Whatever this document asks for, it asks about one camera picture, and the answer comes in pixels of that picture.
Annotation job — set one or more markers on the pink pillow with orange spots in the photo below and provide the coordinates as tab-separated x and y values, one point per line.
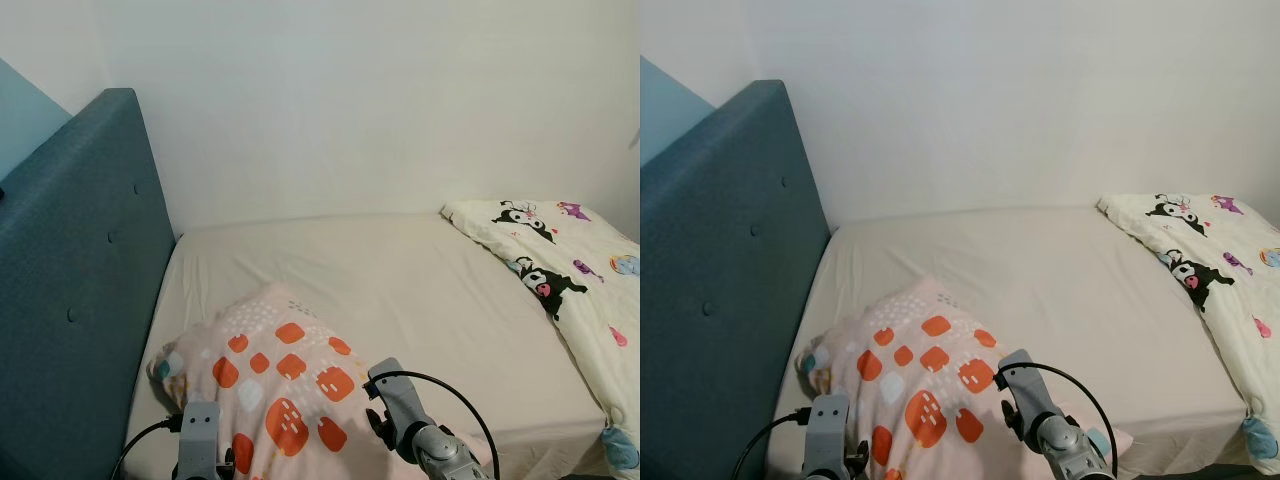
920	370
280	380

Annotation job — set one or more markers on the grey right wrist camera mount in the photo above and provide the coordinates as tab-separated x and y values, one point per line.
1025	385
400	395

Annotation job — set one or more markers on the teal upholstered headboard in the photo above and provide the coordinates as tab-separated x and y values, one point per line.
75	290
725	290

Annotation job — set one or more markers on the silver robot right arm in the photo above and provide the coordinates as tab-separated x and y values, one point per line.
450	455
1075	445

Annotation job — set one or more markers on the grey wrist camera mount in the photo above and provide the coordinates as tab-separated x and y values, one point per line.
200	435
1025	385
400	395
828	430

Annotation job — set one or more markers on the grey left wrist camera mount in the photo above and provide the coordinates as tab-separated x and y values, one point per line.
828	430
200	435

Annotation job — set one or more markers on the cream cartoon print quilt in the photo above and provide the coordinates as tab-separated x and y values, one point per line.
590	270
1230	260

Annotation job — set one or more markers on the beige mattress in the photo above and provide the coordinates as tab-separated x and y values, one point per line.
420	290
1060	290

